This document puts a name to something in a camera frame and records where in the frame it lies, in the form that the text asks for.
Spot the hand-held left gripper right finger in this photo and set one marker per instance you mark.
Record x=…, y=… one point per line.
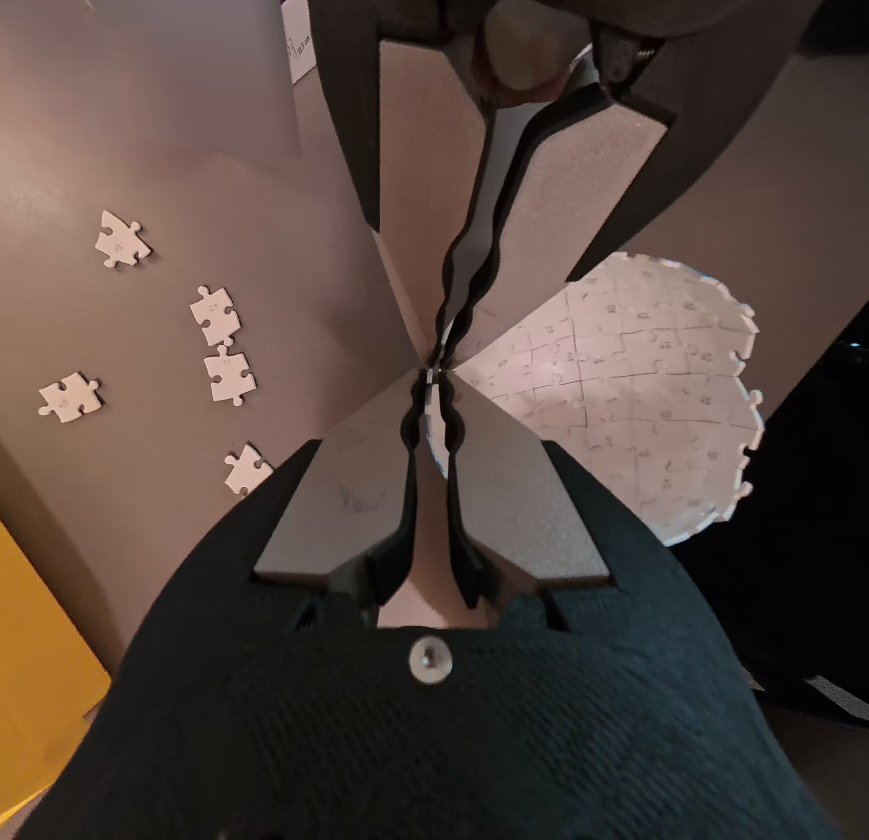
x=523, y=514

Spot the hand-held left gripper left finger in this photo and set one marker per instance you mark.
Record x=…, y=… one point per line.
x=339, y=507

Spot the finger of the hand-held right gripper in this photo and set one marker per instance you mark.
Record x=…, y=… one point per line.
x=421, y=175
x=563, y=188

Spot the partly built puzzle ball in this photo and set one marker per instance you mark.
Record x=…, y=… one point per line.
x=645, y=392

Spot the puzzle pieces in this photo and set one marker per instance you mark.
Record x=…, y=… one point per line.
x=217, y=317

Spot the printed cardboard puzzle box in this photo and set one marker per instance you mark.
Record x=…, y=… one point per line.
x=299, y=32

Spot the person's dark clothed torso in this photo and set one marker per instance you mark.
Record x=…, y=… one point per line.
x=815, y=514

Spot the yellow plastic bin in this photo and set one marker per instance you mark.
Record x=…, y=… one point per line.
x=41, y=684

